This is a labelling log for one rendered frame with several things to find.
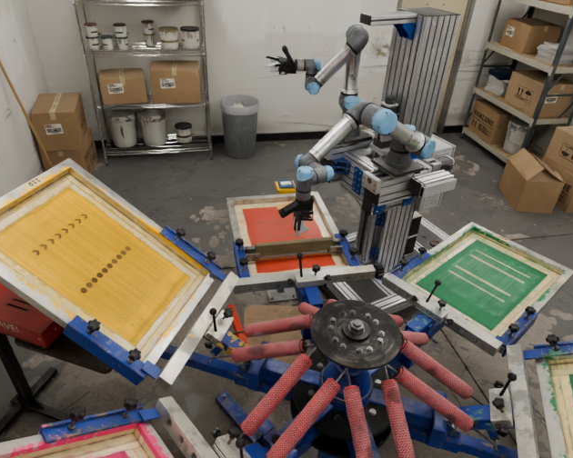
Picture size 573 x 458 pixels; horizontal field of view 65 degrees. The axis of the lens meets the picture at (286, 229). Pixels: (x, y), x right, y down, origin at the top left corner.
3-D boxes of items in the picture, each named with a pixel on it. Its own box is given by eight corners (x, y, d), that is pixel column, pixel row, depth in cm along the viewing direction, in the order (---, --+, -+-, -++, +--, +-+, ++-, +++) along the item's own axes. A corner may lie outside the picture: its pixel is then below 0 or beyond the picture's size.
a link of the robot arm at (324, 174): (322, 159, 219) (304, 164, 213) (336, 168, 211) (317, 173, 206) (320, 174, 223) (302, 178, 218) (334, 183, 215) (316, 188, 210)
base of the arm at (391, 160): (398, 155, 272) (402, 140, 267) (416, 165, 262) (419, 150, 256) (379, 160, 266) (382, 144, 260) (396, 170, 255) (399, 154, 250)
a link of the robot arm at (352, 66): (339, 114, 297) (350, 26, 267) (336, 106, 310) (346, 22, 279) (357, 114, 298) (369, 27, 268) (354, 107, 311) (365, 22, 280)
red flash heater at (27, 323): (-74, 312, 185) (-86, 291, 179) (15, 250, 222) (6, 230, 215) (47, 353, 171) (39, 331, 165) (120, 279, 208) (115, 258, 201)
